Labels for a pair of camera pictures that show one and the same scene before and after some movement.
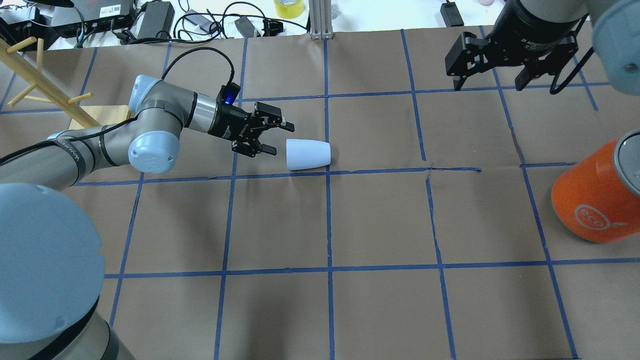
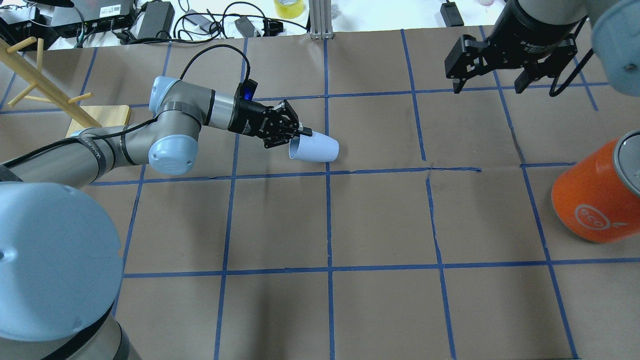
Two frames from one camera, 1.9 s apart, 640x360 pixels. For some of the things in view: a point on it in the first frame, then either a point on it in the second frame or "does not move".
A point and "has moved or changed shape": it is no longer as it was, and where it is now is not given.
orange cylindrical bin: x=597 y=196 does not move
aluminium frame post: x=321 y=19 does not move
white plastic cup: x=306 y=153 has moved or changed shape
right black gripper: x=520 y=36 does not move
